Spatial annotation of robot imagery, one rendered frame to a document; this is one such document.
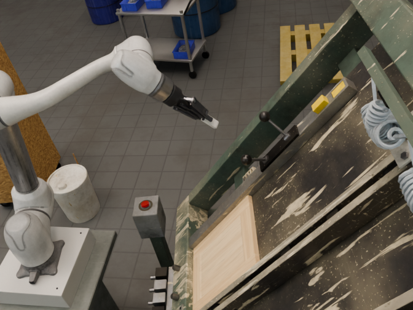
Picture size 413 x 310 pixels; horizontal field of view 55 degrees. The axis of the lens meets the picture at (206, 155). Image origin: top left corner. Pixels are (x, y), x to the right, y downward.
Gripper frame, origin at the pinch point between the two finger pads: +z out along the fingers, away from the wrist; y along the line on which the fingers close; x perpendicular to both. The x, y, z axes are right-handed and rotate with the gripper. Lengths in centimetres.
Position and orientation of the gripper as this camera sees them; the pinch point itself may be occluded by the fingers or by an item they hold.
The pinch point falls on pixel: (209, 120)
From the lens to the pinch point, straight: 150.4
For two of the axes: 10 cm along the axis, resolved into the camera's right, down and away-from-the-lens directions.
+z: 7.4, 4.5, 5.0
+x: -3.0, 8.9, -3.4
